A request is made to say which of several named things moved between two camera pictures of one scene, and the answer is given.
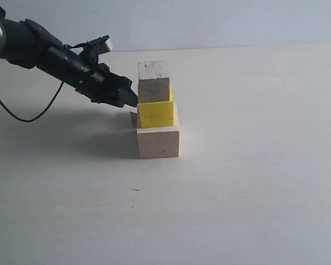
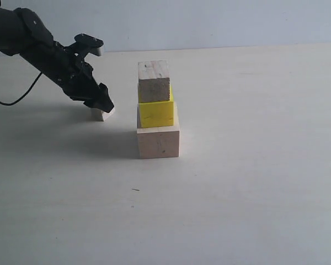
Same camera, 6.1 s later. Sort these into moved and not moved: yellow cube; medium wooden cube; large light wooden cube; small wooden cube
Moved: small wooden cube
Not moved: large light wooden cube; yellow cube; medium wooden cube
